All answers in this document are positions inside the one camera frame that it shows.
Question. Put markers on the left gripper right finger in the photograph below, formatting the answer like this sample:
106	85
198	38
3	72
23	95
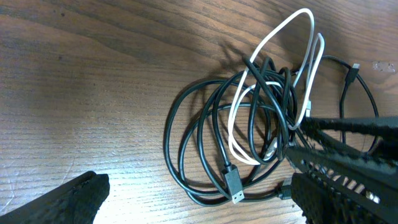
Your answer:
322	201

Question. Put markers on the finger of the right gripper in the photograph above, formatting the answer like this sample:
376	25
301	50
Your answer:
374	176
385	127

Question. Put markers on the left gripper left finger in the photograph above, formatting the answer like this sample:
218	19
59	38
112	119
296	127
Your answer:
76	201

